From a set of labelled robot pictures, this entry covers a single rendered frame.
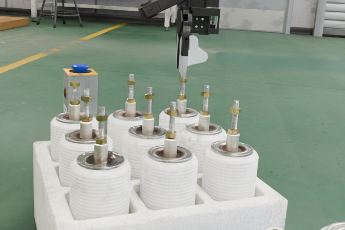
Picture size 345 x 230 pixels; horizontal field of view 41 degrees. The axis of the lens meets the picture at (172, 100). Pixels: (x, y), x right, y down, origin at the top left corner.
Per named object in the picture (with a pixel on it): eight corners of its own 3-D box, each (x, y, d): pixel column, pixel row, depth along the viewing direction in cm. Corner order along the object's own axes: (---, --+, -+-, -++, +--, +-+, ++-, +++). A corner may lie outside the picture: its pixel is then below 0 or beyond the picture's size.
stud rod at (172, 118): (168, 146, 76) (171, 102, 75) (166, 145, 77) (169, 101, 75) (174, 146, 77) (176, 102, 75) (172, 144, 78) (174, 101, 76)
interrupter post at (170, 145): (177, 154, 79) (178, 136, 78) (175, 159, 76) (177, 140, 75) (164, 153, 79) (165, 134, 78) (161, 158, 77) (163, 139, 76)
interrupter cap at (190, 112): (194, 109, 107) (194, 107, 107) (200, 119, 100) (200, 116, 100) (161, 109, 106) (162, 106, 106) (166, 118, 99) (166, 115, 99)
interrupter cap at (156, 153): (194, 151, 81) (194, 147, 81) (190, 167, 73) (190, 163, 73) (151, 146, 82) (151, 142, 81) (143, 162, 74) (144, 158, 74)
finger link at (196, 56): (208, 80, 97) (210, 35, 96) (179, 79, 96) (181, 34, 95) (205, 79, 100) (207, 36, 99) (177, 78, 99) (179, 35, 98)
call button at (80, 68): (73, 75, 107) (73, 66, 107) (70, 71, 111) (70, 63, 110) (90, 74, 109) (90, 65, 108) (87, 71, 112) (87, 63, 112)
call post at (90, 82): (66, 199, 113) (67, 75, 105) (62, 188, 119) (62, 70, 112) (95, 196, 116) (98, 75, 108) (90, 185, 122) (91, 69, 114)
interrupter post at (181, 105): (185, 112, 104) (186, 98, 104) (187, 115, 102) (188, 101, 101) (174, 112, 104) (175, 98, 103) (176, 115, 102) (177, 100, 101)
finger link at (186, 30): (189, 56, 94) (191, 13, 93) (181, 56, 94) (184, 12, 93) (185, 56, 99) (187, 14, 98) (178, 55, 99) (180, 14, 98)
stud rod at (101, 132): (97, 151, 73) (98, 106, 71) (103, 151, 73) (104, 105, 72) (98, 153, 72) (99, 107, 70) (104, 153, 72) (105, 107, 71)
